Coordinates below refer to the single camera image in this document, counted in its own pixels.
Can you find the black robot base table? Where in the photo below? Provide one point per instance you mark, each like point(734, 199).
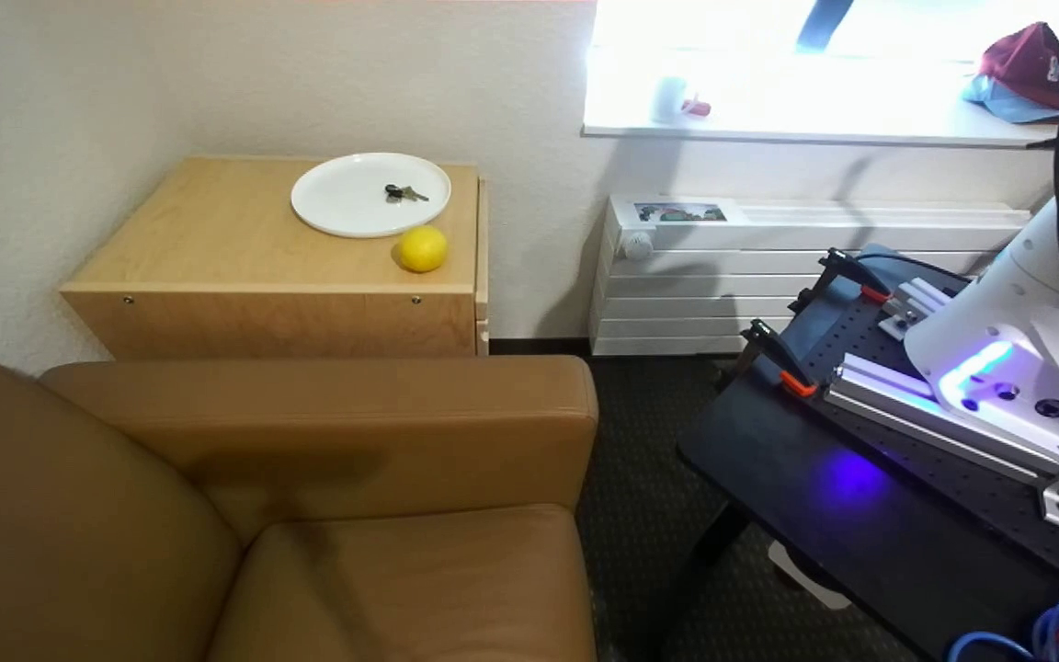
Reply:
point(942, 553)

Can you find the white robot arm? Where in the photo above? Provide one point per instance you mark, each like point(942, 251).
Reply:
point(1016, 298)

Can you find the yellow lemon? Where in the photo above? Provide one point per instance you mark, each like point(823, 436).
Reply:
point(421, 251)

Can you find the small dark keys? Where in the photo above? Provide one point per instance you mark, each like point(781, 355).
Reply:
point(403, 193)

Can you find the white round plate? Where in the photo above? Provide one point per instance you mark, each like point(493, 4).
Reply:
point(345, 197)

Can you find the orange black left clamp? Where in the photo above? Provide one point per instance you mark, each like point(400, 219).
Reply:
point(785, 367)

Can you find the orange black clamp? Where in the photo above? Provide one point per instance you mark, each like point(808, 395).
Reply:
point(858, 273)
point(785, 367)

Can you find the small red object on sill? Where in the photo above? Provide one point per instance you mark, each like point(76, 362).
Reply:
point(695, 108)

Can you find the white window sill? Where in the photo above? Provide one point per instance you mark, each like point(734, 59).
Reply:
point(823, 72)

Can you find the light wooden side table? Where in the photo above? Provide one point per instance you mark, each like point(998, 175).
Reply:
point(217, 265)

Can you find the orange black right clamp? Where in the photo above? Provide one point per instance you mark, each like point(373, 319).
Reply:
point(858, 273)

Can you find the tan leather armchair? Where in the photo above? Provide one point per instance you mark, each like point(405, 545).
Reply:
point(410, 508)

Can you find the maroon baseball cap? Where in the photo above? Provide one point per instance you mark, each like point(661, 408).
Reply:
point(1021, 77)

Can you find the white wall radiator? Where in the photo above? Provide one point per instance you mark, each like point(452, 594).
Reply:
point(683, 276)

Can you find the aluminium rail with bracket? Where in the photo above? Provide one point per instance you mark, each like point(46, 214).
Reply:
point(957, 428)

